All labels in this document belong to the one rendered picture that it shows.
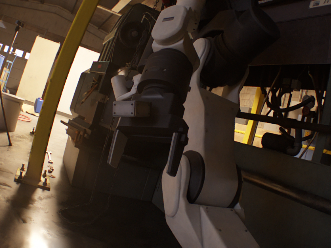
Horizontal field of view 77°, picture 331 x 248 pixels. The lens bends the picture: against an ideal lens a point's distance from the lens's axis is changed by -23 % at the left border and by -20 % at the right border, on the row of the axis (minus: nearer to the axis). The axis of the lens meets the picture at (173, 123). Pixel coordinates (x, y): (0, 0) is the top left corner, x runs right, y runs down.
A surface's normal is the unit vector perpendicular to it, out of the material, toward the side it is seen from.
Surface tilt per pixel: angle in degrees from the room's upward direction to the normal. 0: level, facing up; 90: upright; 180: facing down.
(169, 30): 71
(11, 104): 93
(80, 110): 90
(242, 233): 19
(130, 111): 100
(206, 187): 86
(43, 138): 90
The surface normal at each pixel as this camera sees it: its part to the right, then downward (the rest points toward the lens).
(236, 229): 0.42, -0.87
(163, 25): -0.36, -0.48
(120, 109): -0.42, 0.02
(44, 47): 0.48, 0.13
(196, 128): -0.86, -0.29
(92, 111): -0.62, -0.22
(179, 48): -0.02, 0.61
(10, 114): 0.67, 0.24
